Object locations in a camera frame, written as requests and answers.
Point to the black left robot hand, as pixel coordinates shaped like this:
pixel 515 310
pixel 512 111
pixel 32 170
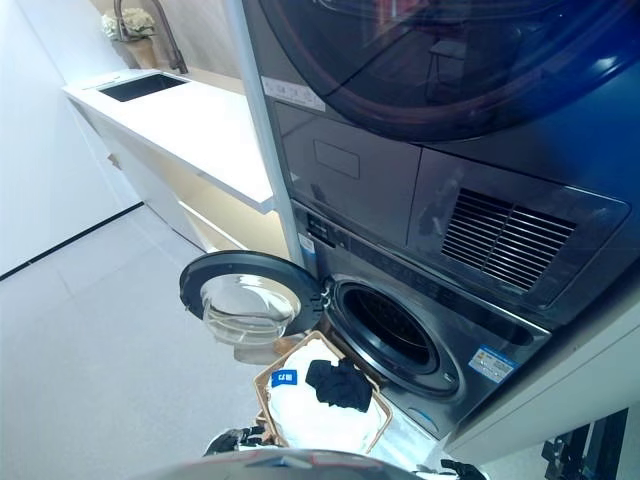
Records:
pixel 235 440

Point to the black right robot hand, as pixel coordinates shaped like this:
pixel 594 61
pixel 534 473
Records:
pixel 462 471

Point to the black garment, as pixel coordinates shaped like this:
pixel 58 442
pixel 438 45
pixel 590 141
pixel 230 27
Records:
pixel 340 385

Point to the woven tan laundry basket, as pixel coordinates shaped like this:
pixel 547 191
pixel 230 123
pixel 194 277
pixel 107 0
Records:
pixel 265 395

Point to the dark grey washing machine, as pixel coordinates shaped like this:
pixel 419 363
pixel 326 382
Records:
pixel 490 320

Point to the silver robot torso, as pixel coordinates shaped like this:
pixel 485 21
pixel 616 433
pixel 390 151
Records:
pixel 270 467

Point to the white cloth with blue label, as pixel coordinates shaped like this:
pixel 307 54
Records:
pixel 320 420

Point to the blue energy label sticker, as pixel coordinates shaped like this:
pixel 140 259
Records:
pixel 494 363

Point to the round glass washer door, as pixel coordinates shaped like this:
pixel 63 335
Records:
pixel 240 310

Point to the white cabinet side panel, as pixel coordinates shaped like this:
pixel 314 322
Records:
pixel 575 370

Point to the white base cabinet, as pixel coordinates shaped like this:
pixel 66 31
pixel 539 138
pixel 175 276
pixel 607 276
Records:
pixel 150 185

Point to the dark blue tumble dryer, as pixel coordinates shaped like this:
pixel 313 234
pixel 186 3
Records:
pixel 380 165

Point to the white countertop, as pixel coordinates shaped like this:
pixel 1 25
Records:
pixel 200 120

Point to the black recessed sink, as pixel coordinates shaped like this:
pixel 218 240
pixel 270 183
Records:
pixel 142 87

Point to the bronze arched faucet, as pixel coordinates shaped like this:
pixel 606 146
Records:
pixel 167 40

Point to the white flower bouquet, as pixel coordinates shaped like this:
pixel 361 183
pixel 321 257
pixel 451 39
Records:
pixel 132 25

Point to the black equipment frame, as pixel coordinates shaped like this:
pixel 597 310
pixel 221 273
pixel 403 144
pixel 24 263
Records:
pixel 595 450

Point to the white vertical trim post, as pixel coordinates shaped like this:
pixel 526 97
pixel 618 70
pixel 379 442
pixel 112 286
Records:
pixel 272 150

